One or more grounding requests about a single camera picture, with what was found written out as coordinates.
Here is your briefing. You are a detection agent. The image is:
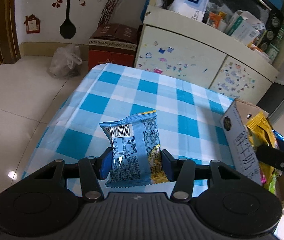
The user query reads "white barcode box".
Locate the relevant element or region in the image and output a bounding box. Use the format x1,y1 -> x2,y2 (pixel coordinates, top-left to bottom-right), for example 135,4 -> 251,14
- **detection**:
226,10 -> 262,47

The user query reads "green snack bag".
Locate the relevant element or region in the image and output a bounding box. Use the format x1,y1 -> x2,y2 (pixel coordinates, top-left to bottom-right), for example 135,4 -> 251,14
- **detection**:
267,172 -> 278,194

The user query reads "dark blue snack bag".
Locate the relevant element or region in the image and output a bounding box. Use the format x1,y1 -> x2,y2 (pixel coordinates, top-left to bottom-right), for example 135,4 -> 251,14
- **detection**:
273,129 -> 284,146

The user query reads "cardboard milk box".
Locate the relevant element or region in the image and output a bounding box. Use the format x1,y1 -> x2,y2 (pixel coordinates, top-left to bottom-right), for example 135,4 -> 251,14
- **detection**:
220,99 -> 284,206

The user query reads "red brown cardboard box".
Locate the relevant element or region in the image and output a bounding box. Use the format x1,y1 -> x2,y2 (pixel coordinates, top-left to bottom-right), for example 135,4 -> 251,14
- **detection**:
88,23 -> 138,70

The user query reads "cream cabinet with stickers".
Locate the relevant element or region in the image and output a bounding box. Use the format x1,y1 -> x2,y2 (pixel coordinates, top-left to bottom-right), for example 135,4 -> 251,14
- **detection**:
135,0 -> 284,104

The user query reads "clear plastic bag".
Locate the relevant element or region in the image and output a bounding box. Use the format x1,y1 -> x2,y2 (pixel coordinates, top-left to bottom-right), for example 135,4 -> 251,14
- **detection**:
48,44 -> 82,79

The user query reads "blue white checkered tablecloth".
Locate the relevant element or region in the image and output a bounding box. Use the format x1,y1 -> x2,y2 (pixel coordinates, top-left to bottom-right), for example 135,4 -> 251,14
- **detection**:
21,62 -> 262,201

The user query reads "pink snack bag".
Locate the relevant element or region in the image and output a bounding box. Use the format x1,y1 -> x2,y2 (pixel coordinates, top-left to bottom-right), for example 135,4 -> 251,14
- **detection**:
261,173 -> 267,186

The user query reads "red house outlet sticker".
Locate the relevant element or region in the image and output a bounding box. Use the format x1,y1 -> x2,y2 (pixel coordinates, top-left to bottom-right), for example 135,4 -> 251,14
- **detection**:
24,14 -> 41,34

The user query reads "white blue medicine box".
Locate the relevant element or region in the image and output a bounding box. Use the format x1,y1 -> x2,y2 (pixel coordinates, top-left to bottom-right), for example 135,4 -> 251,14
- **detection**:
168,0 -> 209,22

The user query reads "green tin can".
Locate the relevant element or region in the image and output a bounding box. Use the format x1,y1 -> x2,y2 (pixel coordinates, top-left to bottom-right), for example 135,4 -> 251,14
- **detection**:
267,24 -> 284,63

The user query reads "light blue snack bag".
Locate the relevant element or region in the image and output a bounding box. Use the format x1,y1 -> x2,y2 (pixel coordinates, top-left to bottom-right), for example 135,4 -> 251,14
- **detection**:
100,110 -> 168,188

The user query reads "yellow black snack bag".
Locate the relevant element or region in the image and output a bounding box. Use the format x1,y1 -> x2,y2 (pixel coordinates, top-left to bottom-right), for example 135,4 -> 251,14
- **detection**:
246,111 -> 278,183

